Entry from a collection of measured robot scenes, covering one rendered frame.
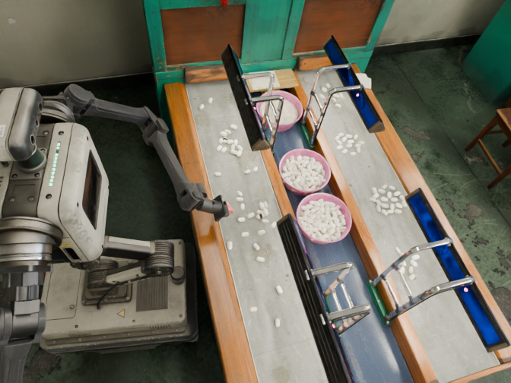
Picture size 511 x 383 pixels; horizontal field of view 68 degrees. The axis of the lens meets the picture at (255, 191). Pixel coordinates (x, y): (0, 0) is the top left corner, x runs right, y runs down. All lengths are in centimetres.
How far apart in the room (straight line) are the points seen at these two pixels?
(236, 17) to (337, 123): 79
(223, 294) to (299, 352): 38
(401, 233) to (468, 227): 127
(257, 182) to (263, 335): 73
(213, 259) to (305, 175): 66
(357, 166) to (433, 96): 198
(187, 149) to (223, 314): 85
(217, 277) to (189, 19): 127
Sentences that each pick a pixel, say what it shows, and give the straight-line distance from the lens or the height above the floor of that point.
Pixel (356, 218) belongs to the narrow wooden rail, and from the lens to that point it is 189.
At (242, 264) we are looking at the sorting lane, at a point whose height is 74.
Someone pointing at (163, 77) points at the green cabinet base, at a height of 81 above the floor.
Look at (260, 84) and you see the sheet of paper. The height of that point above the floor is 78.
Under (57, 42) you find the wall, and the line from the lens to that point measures 321.
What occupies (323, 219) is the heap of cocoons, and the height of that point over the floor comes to 73.
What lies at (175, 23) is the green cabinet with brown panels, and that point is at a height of 112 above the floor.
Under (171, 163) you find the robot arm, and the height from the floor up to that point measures 105.
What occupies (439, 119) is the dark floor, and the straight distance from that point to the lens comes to 376.
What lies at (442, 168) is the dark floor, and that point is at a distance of 340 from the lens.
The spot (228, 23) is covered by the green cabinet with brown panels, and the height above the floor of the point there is 110.
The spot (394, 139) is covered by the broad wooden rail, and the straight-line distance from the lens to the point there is 227.
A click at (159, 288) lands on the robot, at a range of 195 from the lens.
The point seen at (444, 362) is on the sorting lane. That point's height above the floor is 74.
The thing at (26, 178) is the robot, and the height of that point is 146.
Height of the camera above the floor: 232
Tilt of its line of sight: 58 degrees down
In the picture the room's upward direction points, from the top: 11 degrees clockwise
